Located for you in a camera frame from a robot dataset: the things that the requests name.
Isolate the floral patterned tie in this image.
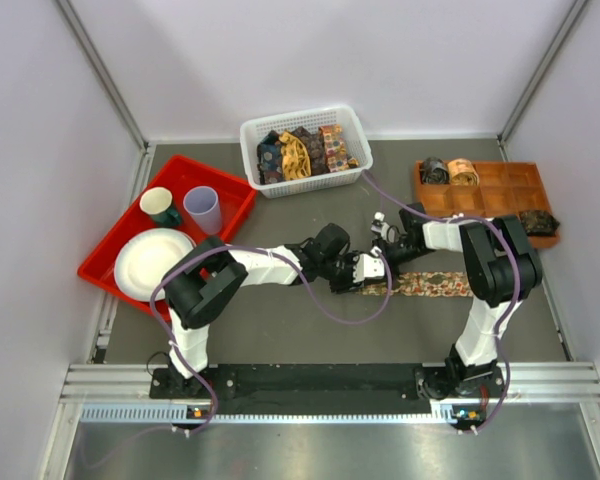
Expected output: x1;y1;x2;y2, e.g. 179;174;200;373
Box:
359;271;476;299

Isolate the rolled dark grey tie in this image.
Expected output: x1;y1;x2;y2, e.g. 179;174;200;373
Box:
419;157;450;185

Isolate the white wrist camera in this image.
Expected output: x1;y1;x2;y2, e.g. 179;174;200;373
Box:
371;212;399;243
353;246;386;283

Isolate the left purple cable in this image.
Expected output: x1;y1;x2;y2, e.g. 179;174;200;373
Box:
149;243;394;437

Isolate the wooden compartment tray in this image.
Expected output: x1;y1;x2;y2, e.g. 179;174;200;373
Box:
412;159;561;250

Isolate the dark blue patterned tie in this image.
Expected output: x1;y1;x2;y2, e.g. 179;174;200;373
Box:
256;130;284;185

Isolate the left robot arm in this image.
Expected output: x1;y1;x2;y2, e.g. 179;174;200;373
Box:
161;223;391;397

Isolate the green mug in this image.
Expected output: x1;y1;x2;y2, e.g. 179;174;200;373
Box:
139;187;182;228

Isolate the rolled beige tie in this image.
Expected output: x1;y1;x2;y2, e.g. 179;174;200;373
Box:
447;158;480;186

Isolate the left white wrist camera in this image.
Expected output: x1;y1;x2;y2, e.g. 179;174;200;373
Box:
353;246;386;283

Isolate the white plastic basket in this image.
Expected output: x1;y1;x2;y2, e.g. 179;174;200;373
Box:
240;105;373;199

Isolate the orange dotted tie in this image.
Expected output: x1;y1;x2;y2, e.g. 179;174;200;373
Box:
319;124;359;173

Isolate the yellow patterned tie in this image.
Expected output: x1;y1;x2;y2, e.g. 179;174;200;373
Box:
279;131;311;181

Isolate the white paper plate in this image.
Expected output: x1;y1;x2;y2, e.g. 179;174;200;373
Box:
114;228;196;302

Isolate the lilac plastic cup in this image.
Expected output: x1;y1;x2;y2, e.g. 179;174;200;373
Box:
183;186;223;235

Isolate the rolled dark green tie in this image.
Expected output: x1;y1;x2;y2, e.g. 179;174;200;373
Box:
519;209;560;237

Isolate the red plastic tray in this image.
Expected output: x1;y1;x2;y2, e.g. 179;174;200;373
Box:
77;155;256;314

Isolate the maroon patterned tie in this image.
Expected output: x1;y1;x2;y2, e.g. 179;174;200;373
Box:
292;127;329;176

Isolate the aluminium front rail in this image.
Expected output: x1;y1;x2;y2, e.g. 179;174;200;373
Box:
60;362;600;426

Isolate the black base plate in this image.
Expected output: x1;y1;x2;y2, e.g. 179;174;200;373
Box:
148;362;507;414

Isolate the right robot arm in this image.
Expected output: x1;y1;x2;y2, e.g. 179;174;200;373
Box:
371;204;543;400

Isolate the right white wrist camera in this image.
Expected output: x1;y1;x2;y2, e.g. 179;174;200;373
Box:
371;212;399;243

